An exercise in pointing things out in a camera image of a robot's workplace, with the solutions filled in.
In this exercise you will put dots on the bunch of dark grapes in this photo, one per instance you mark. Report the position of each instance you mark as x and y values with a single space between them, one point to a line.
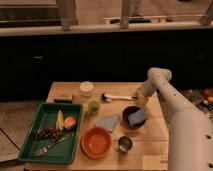
50 133

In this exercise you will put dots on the green plastic tray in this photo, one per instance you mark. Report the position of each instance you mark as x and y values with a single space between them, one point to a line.
45 142

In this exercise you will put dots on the yellow banana piece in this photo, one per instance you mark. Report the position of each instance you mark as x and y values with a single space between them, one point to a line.
60 120

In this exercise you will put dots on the red bowl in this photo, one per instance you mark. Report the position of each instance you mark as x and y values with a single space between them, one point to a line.
96 143

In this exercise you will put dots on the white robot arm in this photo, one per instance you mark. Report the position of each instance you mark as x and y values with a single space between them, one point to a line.
190 132

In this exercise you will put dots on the dark bowl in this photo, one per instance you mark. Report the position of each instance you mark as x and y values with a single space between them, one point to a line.
126 112

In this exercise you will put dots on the metal fork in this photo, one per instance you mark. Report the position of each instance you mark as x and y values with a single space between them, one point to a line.
46 148

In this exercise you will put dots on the dark wooden block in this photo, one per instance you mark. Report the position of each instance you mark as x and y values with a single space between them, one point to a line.
64 99

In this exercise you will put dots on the spice bottle rack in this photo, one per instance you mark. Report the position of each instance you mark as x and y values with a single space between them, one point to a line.
203 100

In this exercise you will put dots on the grey folded cloth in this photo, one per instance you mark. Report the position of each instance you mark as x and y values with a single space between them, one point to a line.
109 122

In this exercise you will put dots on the green plastic cup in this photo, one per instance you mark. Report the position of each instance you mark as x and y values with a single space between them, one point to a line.
93 108

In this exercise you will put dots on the orange peach fruit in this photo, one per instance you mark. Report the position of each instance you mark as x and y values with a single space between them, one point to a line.
69 123

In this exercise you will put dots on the white lidded jar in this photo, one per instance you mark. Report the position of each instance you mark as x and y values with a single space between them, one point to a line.
86 88

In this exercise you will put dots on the blue sponge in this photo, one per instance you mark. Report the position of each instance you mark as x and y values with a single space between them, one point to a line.
137 118

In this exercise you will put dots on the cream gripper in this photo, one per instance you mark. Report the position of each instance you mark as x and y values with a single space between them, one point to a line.
142 99

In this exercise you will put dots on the small metal cup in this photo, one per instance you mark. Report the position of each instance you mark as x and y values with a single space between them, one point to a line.
124 144

